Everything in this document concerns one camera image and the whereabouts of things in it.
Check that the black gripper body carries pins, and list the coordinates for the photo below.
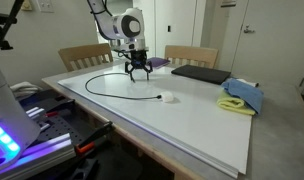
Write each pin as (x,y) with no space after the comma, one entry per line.
(138,59)

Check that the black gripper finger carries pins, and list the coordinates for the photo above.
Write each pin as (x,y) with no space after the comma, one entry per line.
(150,69)
(128,69)

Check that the white power adapter brick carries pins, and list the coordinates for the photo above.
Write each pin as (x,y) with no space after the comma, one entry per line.
(167,96)

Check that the white robot base blue lights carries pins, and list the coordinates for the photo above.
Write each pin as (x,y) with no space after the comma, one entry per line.
(8,110)

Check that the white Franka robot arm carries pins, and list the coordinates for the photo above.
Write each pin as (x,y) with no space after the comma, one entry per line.
(123,25)

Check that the purple notebook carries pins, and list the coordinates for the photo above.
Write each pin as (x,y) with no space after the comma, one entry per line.
(159,62)

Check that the wooden chair beside purple notebook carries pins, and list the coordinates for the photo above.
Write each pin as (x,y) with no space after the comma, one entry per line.
(192,52)

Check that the wooden slat-back chair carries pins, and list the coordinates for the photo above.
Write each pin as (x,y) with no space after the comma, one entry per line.
(82,51)

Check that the black closed laptop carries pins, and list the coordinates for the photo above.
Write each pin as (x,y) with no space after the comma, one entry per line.
(202,74)

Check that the large white board mat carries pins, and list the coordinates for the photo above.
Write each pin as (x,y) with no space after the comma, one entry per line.
(178,123)

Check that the orange and black clamp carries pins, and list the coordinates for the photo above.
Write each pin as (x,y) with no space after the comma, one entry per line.
(55,111)
(95,133)

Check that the yellow microfibre cloth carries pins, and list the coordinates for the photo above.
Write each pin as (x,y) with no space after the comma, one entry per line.
(230,104)

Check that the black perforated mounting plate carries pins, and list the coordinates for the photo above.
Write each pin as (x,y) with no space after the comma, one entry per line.
(60,128)

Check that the blue microfibre cloth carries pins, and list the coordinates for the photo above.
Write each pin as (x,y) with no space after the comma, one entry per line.
(245,93)

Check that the white folded towel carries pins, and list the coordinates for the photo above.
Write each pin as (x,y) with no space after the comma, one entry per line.
(23,88)

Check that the thin black pole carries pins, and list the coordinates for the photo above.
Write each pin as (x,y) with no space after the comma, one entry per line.
(7,28)

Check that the white door beside closet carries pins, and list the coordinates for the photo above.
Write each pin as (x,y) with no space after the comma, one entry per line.
(275,43)

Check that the silver aluminium bracket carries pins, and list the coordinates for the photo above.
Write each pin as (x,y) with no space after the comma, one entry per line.
(35,112)

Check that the white light switch plate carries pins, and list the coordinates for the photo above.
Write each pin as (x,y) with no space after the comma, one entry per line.
(45,5)

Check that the aluminium extrusion rail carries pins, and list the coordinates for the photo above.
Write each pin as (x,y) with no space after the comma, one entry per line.
(48,150)

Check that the yellowish wall thermostat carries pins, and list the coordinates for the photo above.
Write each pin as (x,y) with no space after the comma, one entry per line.
(26,4)

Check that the black camera clamp mount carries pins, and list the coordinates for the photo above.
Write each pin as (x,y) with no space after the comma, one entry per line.
(0,31)

